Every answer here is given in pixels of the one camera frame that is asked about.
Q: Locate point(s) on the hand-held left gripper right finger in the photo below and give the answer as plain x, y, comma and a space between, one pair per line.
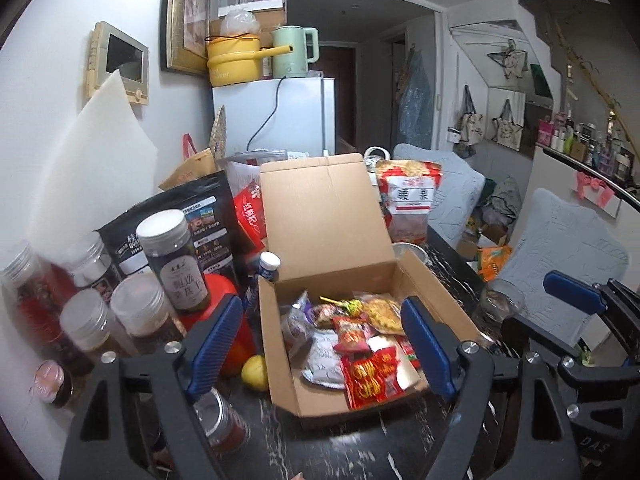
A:
427, 350

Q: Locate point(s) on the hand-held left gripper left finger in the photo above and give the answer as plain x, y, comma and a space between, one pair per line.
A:
215, 345

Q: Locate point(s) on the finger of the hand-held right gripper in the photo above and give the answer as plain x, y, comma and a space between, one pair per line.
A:
550, 345
575, 292

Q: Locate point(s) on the yellow waffle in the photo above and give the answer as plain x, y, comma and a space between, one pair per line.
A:
384, 313

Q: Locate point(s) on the red and gold snack packet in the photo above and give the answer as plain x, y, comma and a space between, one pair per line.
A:
372, 376

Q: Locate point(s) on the small red snack packet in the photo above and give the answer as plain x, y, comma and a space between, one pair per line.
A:
352, 336

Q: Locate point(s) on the silver foil snack packet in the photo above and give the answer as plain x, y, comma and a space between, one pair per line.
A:
295, 324

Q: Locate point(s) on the white croissant print snack packet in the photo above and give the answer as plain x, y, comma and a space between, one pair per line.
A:
325, 366

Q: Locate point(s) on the cardboard box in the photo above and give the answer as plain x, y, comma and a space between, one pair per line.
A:
325, 230

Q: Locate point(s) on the chair with grey quilted cover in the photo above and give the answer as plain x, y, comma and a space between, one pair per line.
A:
447, 192
560, 250

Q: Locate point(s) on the red canister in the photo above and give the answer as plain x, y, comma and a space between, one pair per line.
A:
225, 300

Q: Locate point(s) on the yellow green citrus fruit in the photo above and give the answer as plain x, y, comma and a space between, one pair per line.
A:
255, 373

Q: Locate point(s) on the glass mug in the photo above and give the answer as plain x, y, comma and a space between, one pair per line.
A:
502, 302

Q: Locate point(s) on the orange snack bag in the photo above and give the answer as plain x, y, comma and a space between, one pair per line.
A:
492, 261

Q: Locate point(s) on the cluster of clear food jars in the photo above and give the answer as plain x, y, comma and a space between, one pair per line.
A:
135, 305

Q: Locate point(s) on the small white capped bottle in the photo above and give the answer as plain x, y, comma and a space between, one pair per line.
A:
268, 267

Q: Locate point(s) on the metal bowl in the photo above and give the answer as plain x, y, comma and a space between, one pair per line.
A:
410, 253

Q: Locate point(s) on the pink bow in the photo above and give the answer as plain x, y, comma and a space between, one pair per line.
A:
597, 194

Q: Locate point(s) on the black coffee bag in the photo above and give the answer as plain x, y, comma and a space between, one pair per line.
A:
210, 220

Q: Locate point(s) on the red plastic bag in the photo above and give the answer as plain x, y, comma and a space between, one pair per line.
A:
249, 217

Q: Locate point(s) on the red and clear nut bag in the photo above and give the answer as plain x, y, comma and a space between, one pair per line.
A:
410, 202

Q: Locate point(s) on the row of cosmetic bottles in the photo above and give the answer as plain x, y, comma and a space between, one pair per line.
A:
587, 144

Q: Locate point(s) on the canvas tote bag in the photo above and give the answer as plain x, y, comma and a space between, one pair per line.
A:
470, 127
507, 130

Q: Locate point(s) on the brown paper bag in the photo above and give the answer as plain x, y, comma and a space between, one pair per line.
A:
192, 165

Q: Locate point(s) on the woven straw fan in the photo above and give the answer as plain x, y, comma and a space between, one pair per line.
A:
218, 132

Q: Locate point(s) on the bamboo pole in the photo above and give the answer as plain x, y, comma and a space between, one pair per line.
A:
595, 80

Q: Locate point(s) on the white foam board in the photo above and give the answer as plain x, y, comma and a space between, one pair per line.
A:
95, 160

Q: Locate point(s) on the white refrigerator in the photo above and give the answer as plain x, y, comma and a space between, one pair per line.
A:
300, 115

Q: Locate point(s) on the blue plastic cover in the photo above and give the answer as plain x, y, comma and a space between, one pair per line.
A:
415, 102

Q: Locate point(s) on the brown door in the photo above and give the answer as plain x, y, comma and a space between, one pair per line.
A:
340, 95

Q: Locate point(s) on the yellow cooking pot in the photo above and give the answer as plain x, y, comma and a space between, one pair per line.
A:
240, 60

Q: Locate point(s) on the pale green electric kettle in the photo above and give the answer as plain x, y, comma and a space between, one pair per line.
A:
292, 52

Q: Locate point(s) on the clear plastic bag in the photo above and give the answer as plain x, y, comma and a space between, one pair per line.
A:
240, 22

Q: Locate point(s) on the framed picture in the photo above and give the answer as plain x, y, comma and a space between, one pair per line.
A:
185, 15

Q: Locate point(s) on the wall intercom panel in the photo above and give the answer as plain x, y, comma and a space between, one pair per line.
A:
117, 62

